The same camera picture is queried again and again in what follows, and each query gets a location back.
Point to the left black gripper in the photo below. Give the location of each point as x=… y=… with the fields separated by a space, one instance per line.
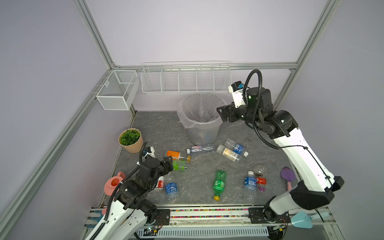
x=168 y=163

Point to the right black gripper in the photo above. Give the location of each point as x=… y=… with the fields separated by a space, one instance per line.
x=227 y=110

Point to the red cap clear bottle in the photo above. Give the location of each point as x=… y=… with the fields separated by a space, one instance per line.
x=160 y=184

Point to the large blue label bottle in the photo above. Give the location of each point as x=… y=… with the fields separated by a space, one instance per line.
x=203 y=116

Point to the blue label white cap bottle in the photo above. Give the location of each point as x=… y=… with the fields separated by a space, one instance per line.
x=171 y=188

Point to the orange label bottle yellow cap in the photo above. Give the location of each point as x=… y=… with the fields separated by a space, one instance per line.
x=178 y=156

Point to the lime green label bottle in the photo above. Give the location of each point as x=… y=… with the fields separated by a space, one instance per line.
x=180 y=166

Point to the green soda bottle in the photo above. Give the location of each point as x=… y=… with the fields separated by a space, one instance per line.
x=219 y=184

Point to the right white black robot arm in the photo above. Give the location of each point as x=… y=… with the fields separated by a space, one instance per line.
x=280 y=131

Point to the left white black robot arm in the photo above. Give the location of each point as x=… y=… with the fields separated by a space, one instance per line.
x=128 y=208

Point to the grey mesh waste bin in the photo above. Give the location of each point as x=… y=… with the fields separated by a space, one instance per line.
x=202 y=137

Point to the clear plastic bin liner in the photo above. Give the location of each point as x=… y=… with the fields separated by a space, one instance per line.
x=189 y=107

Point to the clear bottle blue label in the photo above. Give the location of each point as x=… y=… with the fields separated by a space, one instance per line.
x=236 y=147

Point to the green plant in beige pot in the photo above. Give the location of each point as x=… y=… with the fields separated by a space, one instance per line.
x=131 y=140

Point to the frosted bottle yellow label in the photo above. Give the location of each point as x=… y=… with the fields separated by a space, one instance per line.
x=231 y=155

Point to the Ganten clear water bottle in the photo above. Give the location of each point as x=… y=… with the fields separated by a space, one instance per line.
x=201 y=149

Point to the pink round toy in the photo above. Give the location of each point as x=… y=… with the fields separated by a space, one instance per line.
x=111 y=184

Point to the small blue label water bottle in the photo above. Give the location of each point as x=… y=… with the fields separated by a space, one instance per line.
x=250 y=187

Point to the purple pink toy shovel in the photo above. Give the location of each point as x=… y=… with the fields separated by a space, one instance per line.
x=288 y=175

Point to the teal toy shovel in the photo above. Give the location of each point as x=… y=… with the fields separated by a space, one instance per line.
x=304 y=221

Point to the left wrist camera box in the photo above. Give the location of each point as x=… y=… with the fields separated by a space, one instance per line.
x=148 y=152

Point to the white wire wall rack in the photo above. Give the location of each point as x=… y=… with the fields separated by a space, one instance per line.
x=186 y=77

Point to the aluminium rail with beads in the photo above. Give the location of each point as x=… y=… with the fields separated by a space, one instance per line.
x=243 y=215

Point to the white mesh wall basket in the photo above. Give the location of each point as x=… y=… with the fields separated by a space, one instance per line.
x=118 y=91

